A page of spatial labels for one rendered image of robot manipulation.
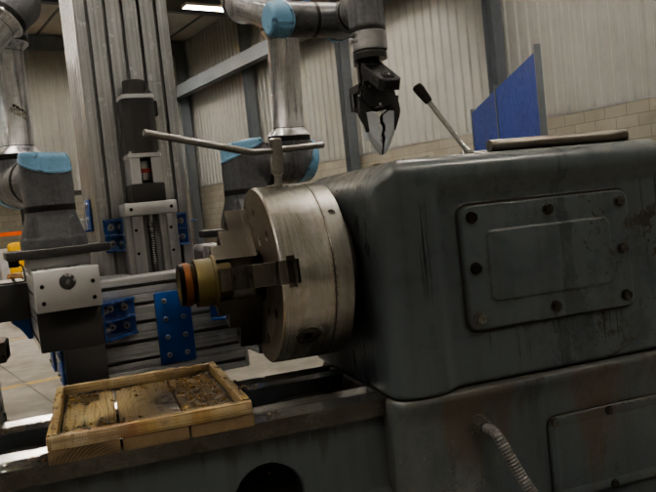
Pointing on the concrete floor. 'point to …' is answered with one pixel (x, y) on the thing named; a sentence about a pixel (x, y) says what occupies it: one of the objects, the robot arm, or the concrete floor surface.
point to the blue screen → (512, 105)
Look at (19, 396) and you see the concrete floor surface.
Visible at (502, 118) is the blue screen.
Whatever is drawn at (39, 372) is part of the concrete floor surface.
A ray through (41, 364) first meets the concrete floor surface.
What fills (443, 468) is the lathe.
